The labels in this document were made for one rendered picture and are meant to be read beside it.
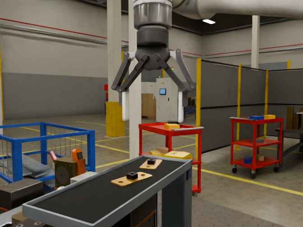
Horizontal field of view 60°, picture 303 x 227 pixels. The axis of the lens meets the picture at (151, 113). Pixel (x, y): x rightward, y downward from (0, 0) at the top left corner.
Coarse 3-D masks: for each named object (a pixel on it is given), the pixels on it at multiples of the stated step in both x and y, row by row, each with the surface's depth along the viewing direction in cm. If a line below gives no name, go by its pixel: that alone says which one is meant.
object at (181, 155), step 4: (172, 152) 77; (176, 152) 77; (180, 152) 77; (184, 152) 77; (164, 156) 74; (168, 156) 73; (172, 156) 73; (176, 156) 72; (180, 156) 72; (184, 156) 72; (188, 156) 75
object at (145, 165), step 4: (148, 160) 63; (152, 160) 63; (156, 160) 66; (160, 160) 66; (144, 164) 63; (148, 164) 63; (152, 164) 63; (156, 164) 63; (140, 168) 60; (144, 168) 60; (148, 168) 59; (152, 168) 59
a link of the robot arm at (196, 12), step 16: (192, 0) 65; (208, 0) 64; (224, 0) 61; (240, 0) 54; (256, 0) 47; (272, 0) 43; (288, 0) 40; (192, 16) 69; (208, 16) 68; (288, 16) 42
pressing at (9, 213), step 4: (16, 208) 76; (20, 208) 76; (4, 212) 74; (8, 212) 73; (12, 212) 73; (16, 212) 73; (0, 216) 71; (4, 216) 71; (8, 216) 71; (0, 220) 69; (4, 220) 69; (8, 220) 69; (0, 224) 67; (4, 224) 67
